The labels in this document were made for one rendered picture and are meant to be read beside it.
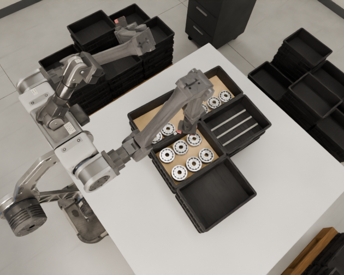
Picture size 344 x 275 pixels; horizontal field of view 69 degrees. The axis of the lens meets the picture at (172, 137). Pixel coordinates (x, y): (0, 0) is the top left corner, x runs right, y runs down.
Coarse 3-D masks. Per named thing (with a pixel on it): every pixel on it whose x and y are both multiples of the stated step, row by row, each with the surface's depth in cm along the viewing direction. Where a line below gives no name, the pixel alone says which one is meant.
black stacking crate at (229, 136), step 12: (228, 108) 180; (240, 108) 185; (252, 108) 177; (204, 120) 171; (216, 120) 180; (240, 120) 181; (252, 120) 182; (264, 120) 172; (216, 132) 176; (228, 132) 177; (240, 132) 177; (252, 132) 178; (264, 132) 178; (228, 144) 173; (228, 156) 170
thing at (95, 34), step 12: (96, 12) 250; (72, 24) 242; (84, 24) 251; (96, 24) 258; (108, 24) 257; (72, 36) 247; (84, 36) 250; (96, 36) 251; (108, 36) 245; (84, 48) 238; (96, 48) 246; (108, 48) 258
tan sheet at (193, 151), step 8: (184, 136) 174; (200, 144) 172; (208, 144) 172; (192, 152) 169; (160, 160) 166; (176, 160) 166; (184, 160) 167; (168, 168) 164; (200, 168) 165; (176, 184) 160
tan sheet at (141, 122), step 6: (156, 108) 182; (144, 114) 179; (150, 114) 180; (180, 114) 181; (138, 120) 177; (144, 120) 177; (150, 120) 178; (174, 120) 179; (138, 126) 175; (144, 126) 176; (162, 138) 172
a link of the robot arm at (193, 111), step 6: (210, 90) 86; (204, 96) 88; (210, 96) 90; (192, 102) 101; (198, 102) 101; (186, 108) 117; (192, 108) 108; (198, 108) 110; (186, 114) 124; (192, 114) 115; (198, 114) 119; (192, 120) 122
